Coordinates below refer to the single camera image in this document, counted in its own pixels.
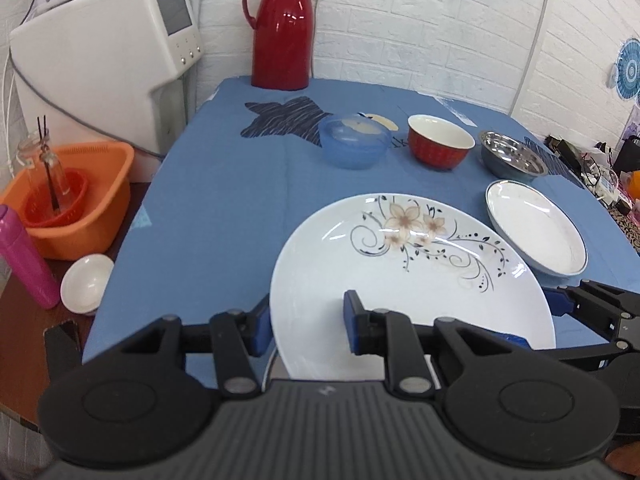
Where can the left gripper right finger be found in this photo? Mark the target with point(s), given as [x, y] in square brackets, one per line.
[391, 336]

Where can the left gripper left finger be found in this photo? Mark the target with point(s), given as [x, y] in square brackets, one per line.
[238, 337]

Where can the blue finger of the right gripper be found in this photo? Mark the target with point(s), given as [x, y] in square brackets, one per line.
[558, 301]

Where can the white plate silver rim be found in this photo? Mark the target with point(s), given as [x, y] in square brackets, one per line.
[537, 229]

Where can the white floral plate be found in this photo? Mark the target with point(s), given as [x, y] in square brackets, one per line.
[398, 252]

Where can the blue transparent plastic bowl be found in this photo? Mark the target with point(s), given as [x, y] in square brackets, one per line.
[352, 141]

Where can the leopard print cloth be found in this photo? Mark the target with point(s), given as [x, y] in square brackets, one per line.
[628, 227]

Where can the blue printed tablecloth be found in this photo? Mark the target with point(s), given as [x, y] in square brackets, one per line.
[221, 207]

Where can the white power strip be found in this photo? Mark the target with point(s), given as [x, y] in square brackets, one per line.
[603, 183]

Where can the stainless steel bowl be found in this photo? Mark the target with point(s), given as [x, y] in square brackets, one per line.
[507, 158]

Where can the small white bowl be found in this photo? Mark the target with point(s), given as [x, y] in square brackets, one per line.
[84, 283]

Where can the red ceramic bowl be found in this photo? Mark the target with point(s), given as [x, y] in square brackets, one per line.
[438, 143]

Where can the orange plastic basin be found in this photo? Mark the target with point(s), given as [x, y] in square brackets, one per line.
[106, 165]

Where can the orange strainer basket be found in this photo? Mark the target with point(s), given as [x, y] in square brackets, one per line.
[37, 212]

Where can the pink bottle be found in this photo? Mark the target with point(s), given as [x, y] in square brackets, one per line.
[20, 253]

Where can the glass jar with sticks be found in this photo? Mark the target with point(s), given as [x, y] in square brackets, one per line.
[46, 175]

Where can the red thermos jug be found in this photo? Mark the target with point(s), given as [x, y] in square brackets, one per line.
[282, 43]

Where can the white appliance with screen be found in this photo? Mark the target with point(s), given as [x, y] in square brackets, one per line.
[108, 69]

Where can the blue round wall decoration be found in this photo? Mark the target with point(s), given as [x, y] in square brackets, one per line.
[624, 73]

